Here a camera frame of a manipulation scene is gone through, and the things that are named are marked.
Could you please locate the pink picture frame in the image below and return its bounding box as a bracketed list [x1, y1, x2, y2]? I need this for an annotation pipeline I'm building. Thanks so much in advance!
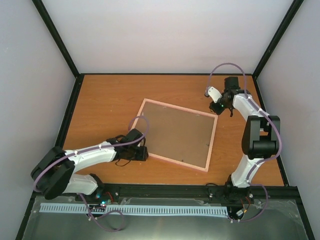
[132, 98, 218, 172]

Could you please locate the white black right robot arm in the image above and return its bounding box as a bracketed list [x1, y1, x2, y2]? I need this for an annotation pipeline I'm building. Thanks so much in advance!
[205, 76, 282, 203]

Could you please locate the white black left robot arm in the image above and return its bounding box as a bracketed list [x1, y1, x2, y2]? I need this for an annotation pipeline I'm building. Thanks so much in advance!
[30, 128, 149, 202]

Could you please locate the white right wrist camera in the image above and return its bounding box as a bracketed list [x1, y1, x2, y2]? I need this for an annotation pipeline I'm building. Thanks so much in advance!
[204, 86, 222, 104]

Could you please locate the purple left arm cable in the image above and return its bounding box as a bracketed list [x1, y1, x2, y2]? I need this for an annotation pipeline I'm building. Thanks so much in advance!
[32, 115, 150, 193]

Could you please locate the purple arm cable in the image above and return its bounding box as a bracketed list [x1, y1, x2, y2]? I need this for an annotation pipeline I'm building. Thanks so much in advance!
[32, 115, 150, 193]
[204, 62, 283, 223]

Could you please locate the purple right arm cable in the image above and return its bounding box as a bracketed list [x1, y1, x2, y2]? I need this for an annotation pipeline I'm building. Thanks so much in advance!
[204, 62, 283, 223]

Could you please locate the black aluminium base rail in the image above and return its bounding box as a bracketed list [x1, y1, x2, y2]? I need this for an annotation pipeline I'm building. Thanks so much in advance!
[84, 184, 302, 206]

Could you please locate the light blue slotted cable duct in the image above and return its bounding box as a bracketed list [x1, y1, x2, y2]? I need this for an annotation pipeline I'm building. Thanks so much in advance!
[39, 203, 228, 218]

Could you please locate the black right corner post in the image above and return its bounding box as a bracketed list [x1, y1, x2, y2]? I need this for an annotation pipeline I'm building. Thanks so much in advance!
[252, 0, 305, 76]

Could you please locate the black corner post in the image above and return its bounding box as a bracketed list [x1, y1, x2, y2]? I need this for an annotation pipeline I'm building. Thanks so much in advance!
[252, 0, 305, 76]
[31, 0, 81, 77]

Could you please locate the black left corner post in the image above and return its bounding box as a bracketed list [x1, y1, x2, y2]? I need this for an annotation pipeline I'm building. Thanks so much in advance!
[31, 0, 81, 77]

